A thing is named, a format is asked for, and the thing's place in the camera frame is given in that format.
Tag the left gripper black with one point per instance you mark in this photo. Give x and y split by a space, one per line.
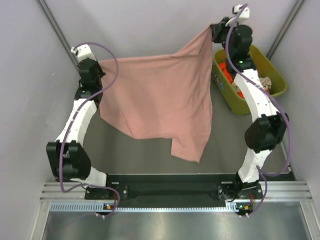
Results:
97 66

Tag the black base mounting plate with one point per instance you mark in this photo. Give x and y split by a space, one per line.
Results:
178 190

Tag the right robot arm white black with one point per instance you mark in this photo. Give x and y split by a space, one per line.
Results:
268 124

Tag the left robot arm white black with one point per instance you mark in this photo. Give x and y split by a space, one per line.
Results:
68 146

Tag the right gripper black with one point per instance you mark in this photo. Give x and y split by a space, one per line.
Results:
217 29

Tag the right aluminium corner post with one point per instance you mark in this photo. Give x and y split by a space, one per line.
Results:
285 27

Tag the orange t shirt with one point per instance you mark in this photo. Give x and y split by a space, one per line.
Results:
223 67

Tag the left aluminium corner post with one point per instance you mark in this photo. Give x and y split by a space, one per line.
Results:
57 30

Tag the pink t shirt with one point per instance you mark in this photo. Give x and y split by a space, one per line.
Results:
163 96

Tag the beige t shirt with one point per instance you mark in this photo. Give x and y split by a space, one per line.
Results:
266 83

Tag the grey slotted cable duct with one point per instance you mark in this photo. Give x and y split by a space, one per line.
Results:
107 207

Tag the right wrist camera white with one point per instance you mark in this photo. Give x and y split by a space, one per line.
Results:
241 13

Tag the aluminium corner post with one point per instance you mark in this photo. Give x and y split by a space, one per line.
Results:
57 30
285 27

